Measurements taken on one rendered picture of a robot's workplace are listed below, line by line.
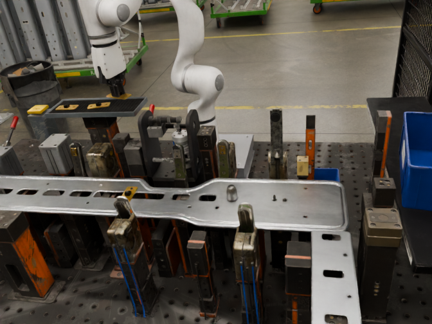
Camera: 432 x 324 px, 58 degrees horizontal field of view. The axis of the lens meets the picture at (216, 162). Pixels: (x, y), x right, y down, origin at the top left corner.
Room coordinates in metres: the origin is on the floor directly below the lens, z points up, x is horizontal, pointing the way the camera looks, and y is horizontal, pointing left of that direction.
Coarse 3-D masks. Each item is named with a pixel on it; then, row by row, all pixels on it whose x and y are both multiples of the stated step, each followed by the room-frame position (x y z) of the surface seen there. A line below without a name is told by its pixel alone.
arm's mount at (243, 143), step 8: (224, 136) 1.70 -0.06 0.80; (232, 136) 1.69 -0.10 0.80; (240, 136) 1.67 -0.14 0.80; (248, 136) 1.66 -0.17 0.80; (240, 144) 1.60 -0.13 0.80; (248, 144) 1.59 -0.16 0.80; (240, 152) 1.53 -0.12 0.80; (248, 152) 1.52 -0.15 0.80; (240, 160) 1.46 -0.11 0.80; (248, 160) 1.52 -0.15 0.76; (240, 168) 1.41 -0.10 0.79; (248, 168) 1.50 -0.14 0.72; (240, 176) 1.41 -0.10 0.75
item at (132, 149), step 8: (128, 144) 1.23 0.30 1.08; (136, 144) 1.22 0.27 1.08; (128, 152) 1.19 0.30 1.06; (136, 152) 1.18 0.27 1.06; (128, 160) 1.19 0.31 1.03; (136, 160) 1.18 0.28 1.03; (136, 168) 1.19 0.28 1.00; (144, 168) 1.18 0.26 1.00; (136, 176) 1.19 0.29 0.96; (144, 176) 1.18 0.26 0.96; (152, 184) 1.22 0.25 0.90; (152, 224) 1.19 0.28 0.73; (152, 232) 1.18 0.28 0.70
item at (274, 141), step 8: (272, 112) 1.05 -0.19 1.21; (280, 112) 1.04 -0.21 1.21; (272, 120) 1.03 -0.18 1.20; (280, 120) 1.04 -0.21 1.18; (272, 128) 1.04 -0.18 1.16; (280, 128) 1.04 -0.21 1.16; (272, 136) 1.04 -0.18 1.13; (280, 136) 1.03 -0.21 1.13; (272, 144) 1.04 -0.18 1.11; (280, 144) 1.03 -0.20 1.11; (272, 152) 1.03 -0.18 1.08; (280, 152) 1.03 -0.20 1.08; (272, 160) 1.03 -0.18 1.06; (280, 160) 1.02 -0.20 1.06
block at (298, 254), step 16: (288, 256) 0.69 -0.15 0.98; (304, 256) 0.69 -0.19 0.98; (288, 272) 0.66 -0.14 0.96; (304, 272) 0.65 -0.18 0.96; (288, 288) 0.66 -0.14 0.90; (304, 288) 0.65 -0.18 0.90; (288, 304) 0.67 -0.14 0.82; (304, 304) 0.66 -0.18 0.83; (288, 320) 0.67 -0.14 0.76; (304, 320) 0.66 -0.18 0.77
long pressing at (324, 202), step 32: (64, 192) 1.09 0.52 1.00; (96, 192) 1.07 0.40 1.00; (160, 192) 1.02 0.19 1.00; (192, 192) 0.99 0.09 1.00; (224, 192) 0.97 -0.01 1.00; (256, 192) 0.95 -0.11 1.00; (288, 192) 0.93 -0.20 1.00; (320, 192) 0.91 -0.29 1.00; (192, 224) 0.85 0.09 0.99; (224, 224) 0.83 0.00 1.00; (256, 224) 0.81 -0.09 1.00; (288, 224) 0.79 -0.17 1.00; (320, 224) 0.77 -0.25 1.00
